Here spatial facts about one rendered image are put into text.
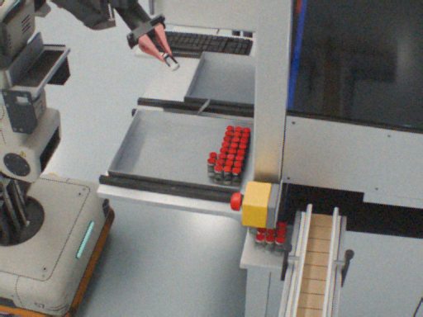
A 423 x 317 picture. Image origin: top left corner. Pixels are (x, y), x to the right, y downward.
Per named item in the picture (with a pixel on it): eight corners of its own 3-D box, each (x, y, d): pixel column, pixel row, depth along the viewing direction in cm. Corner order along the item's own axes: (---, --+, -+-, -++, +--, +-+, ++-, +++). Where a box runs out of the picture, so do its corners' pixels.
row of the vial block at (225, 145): (235, 139, 159) (235, 125, 156) (221, 184, 146) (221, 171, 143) (226, 137, 159) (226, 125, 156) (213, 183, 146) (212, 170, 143)
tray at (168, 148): (254, 132, 161) (254, 122, 159) (238, 199, 142) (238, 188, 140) (138, 118, 167) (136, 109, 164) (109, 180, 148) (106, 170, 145)
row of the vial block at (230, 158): (243, 139, 159) (243, 126, 155) (230, 185, 146) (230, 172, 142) (235, 139, 159) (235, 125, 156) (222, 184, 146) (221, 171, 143)
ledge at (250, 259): (306, 233, 136) (306, 228, 135) (299, 275, 126) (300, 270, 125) (249, 226, 138) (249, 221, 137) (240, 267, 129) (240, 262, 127)
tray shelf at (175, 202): (305, 68, 189) (306, 63, 188) (282, 224, 138) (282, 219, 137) (167, 54, 197) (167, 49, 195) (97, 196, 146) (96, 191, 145)
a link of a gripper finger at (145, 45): (181, 44, 129) (159, 16, 130) (155, 60, 127) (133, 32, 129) (181, 56, 135) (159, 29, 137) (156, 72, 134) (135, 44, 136)
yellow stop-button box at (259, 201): (278, 206, 129) (280, 183, 125) (273, 229, 124) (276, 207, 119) (244, 202, 131) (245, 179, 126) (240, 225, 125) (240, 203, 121)
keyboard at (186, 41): (253, 42, 212) (253, 37, 210) (246, 61, 202) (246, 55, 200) (152, 33, 219) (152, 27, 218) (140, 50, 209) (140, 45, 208)
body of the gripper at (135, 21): (166, 17, 130) (149, -3, 132) (130, 40, 129) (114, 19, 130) (167, 30, 137) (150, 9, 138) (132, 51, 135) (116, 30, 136)
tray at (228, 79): (305, 71, 184) (305, 62, 182) (298, 119, 165) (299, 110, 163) (203, 59, 189) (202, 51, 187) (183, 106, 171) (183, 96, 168)
